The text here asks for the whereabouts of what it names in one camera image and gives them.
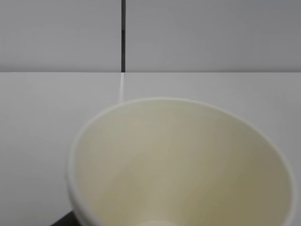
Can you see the white paper cup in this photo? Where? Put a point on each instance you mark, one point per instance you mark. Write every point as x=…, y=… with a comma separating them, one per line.
x=177, y=162

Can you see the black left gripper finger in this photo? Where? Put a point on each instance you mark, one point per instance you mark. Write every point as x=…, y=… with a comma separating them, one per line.
x=67, y=220

